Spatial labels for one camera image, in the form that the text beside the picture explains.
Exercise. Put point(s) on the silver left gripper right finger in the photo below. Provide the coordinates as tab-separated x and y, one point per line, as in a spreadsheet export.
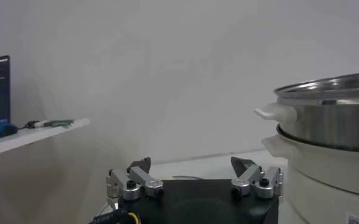
252	179

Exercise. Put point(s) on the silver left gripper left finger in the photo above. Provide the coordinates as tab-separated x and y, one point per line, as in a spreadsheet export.
136	178

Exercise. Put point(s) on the stainless steel steamer basket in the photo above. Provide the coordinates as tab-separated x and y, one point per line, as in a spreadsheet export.
328	121

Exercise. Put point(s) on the white electric cooker base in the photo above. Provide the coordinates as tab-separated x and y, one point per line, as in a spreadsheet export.
325	176

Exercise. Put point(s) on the small white adapter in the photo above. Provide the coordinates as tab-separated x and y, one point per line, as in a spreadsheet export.
42	123

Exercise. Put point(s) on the white side table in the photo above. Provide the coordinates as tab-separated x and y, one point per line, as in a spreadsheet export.
30	137

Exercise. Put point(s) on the small black device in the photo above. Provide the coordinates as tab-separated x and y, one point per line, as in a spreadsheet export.
31	124

